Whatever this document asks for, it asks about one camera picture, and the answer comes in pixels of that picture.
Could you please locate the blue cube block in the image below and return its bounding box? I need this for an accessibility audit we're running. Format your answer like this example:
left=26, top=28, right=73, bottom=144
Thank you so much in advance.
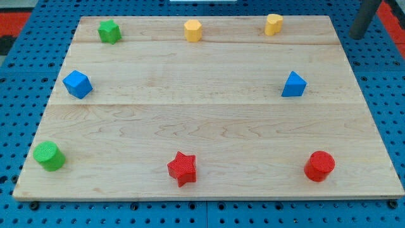
left=63, top=70, right=93, bottom=99

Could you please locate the red star block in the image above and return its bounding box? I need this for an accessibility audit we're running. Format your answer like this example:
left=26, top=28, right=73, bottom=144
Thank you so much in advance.
left=167, top=151, right=197, bottom=187

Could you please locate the red cylinder block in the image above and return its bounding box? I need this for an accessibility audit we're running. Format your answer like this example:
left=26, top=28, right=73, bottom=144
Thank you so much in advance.
left=304, top=151, right=335, bottom=182

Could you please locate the green star block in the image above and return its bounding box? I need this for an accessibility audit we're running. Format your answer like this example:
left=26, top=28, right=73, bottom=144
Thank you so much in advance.
left=97, top=20, right=122, bottom=44

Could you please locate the yellow heart block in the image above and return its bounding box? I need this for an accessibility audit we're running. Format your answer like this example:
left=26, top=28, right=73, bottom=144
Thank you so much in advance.
left=265, top=14, right=284, bottom=36

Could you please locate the blue triangle block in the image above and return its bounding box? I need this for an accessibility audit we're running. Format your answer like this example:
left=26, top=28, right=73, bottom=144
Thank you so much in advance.
left=282, top=71, right=308, bottom=97

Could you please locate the green cylinder block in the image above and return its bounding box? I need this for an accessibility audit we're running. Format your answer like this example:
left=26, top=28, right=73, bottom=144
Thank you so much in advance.
left=33, top=141, right=66, bottom=172

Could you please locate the yellow hexagon block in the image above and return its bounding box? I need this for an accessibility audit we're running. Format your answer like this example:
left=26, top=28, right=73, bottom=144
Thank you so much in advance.
left=184, top=19, right=203, bottom=42

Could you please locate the wooden board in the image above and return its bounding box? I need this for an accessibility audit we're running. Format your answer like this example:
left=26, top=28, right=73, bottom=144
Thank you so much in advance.
left=13, top=16, right=404, bottom=201

